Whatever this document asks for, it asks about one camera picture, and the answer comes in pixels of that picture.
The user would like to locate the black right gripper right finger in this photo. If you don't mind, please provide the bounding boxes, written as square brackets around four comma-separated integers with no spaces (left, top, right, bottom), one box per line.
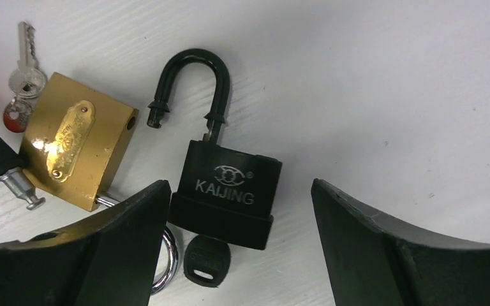
[311,178,490,305]

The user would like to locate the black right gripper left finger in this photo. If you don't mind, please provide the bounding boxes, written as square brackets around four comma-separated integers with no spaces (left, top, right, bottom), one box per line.
[0,180,171,305]

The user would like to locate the black padlock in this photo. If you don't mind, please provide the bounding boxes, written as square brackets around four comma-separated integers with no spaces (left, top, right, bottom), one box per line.
[147,48,283,250]

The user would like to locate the black padlock key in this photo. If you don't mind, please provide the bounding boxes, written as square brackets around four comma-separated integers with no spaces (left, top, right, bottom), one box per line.
[183,235,231,288]

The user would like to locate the brass padlock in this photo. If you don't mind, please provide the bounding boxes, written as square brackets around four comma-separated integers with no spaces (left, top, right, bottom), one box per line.
[20,73,179,295]

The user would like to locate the silver keys of brass padlock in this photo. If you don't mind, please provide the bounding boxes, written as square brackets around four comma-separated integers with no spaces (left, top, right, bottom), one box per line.
[3,21,47,133]

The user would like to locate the red cable lock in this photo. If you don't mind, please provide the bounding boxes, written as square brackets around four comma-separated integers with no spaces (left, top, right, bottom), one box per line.
[0,137,46,210]

